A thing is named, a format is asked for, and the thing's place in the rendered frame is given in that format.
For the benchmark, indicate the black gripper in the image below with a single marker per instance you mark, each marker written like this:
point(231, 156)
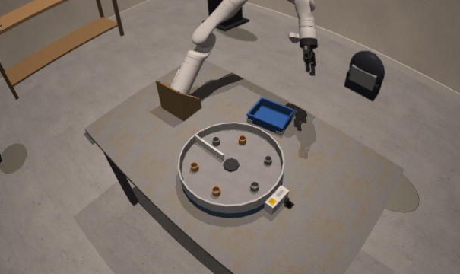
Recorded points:
point(308, 44)

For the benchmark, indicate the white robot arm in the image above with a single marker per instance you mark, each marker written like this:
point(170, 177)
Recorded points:
point(204, 37)

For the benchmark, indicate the blue crate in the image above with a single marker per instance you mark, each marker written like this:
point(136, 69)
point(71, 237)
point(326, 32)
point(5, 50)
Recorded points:
point(274, 113)

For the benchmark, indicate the grey metal ring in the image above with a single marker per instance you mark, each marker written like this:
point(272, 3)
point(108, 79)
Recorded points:
point(214, 139)
point(268, 157)
point(254, 189)

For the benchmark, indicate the bronze bushing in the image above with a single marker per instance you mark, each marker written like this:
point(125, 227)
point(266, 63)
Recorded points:
point(194, 167)
point(242, 140)
point(216, 188)

